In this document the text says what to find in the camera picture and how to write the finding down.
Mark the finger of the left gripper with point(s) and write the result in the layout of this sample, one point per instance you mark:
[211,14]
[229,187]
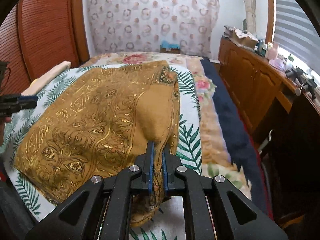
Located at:
[18,98]
[22,105]

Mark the open cardboard box on cabinet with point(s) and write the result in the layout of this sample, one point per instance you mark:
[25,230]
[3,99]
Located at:
[242,39]

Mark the person's hand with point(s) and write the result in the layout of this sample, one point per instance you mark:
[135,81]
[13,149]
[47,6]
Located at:
[3,121]

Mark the pink bottle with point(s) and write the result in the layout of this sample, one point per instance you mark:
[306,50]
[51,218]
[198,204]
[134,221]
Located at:
[272,51]

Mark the floral bed blanket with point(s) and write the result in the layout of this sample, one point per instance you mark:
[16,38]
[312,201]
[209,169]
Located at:
[216,158]

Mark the long wooden sideboard cabinet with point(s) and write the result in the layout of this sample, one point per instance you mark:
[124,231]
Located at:
[266,99]

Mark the mustard gold patterned garment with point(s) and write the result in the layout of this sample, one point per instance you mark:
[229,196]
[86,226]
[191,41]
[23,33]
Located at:
[98,126]

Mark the brown louvered wardrobe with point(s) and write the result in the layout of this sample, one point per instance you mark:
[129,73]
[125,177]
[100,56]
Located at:
[37,35]

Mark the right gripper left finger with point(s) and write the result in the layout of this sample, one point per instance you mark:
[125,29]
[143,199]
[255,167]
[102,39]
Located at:
[99,203]

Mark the navy blue bed mattress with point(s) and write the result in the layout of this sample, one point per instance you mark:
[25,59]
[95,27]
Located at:
[239,144]

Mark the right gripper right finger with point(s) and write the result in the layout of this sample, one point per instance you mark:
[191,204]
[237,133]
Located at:
[213,207]

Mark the pink circle patterned curtain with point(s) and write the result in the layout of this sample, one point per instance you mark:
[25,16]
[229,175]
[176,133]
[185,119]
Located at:
[146,25]

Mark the small grey fan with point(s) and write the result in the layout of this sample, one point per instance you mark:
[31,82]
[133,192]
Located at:
[244,24]

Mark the beige folded cloth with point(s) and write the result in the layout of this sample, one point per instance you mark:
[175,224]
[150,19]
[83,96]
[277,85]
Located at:
[39,83]

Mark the grey zebra window blind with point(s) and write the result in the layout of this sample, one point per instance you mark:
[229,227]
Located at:
[295,33]

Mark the black tripod gadget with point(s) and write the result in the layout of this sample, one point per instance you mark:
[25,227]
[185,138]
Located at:
[306,84]

